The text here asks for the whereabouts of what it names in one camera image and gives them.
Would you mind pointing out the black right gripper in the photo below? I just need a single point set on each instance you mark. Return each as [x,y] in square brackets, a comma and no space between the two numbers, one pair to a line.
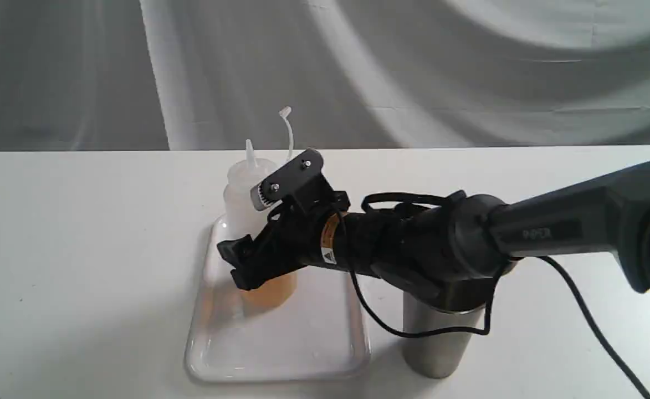
[304,229]

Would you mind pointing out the clear squeeze bottle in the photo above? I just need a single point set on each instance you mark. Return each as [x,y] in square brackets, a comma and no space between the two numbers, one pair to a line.
[243,218]

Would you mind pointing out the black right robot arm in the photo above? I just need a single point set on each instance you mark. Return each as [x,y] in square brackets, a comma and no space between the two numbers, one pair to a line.
[423,244]

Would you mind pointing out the stainless steel cup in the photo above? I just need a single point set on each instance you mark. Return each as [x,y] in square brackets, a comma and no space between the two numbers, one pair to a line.
[439,356]

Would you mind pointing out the white plastic tray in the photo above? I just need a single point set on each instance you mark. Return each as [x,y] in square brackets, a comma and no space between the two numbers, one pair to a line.
[318,333]

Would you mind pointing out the grey fabric backdrop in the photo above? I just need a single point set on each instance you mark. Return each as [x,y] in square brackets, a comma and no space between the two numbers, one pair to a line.
[207,75]

